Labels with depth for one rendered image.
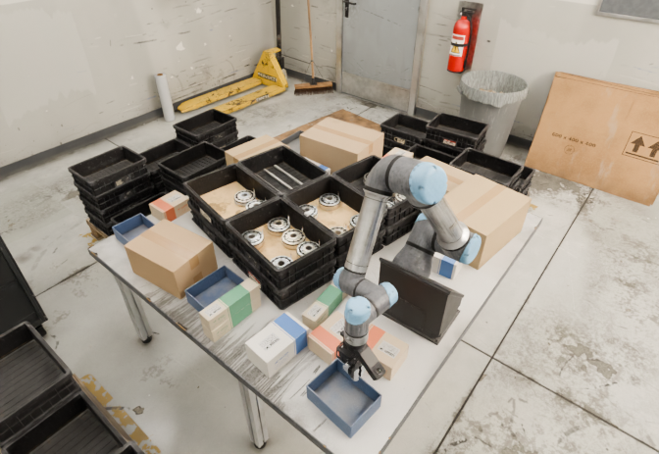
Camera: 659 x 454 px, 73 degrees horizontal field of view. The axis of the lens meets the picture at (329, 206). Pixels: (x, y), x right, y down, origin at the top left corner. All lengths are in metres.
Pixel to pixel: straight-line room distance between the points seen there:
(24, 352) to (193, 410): 0.80
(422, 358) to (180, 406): 1.30
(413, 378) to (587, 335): 1.55
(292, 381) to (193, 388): 0.99
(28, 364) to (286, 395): 1.15
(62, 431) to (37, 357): 0.34
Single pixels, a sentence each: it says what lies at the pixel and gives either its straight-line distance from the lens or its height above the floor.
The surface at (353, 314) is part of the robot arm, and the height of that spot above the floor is 1.10.
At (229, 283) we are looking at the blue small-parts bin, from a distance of 2.00.
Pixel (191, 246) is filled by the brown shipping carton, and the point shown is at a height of 0.86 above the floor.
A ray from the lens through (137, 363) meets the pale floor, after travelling 2.76.
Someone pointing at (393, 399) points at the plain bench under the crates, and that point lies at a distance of 1.65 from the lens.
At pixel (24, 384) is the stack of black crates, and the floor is 0.49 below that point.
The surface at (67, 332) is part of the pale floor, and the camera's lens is 3.08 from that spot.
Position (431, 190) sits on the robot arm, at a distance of 1.32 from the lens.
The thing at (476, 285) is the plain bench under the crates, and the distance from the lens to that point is 2.05.
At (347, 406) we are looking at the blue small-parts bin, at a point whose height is 0.70.
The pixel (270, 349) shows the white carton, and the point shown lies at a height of 0.79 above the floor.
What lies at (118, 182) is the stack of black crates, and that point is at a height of 0.51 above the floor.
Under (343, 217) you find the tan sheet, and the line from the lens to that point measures 2.10.
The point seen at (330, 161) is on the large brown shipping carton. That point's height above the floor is 0.80.
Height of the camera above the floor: 2.12
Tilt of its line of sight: 36 degrees down
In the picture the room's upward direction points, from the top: straight up
